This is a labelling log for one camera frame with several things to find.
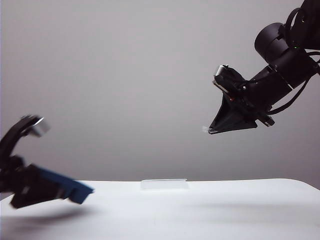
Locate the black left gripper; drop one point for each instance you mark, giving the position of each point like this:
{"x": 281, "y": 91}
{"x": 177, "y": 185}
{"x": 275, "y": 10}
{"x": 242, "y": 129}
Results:
{"x": 12, "y": 175}

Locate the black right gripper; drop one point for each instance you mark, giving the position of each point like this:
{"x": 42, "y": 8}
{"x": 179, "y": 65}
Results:
{"x": 265, "y": 92}

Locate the blue ice cube tray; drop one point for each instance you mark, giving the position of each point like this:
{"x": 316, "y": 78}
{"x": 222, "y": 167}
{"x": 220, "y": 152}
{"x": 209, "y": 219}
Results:
{"x": 75, "y": 188}

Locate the clear plastic tray lid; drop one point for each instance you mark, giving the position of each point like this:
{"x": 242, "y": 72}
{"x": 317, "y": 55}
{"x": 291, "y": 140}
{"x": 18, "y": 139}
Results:
{"x": 163, "y": 185}

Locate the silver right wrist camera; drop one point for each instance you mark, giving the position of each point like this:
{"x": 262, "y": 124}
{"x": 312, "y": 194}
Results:
{"x": 221, "y": 71}

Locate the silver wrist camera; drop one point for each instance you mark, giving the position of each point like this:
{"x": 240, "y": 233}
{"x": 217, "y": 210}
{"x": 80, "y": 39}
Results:
{"x": 40, "y": 127}
{"x": 221, "y": 71}

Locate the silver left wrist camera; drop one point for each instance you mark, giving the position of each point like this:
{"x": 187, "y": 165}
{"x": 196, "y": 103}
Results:
{"x": 40, "y": 127}

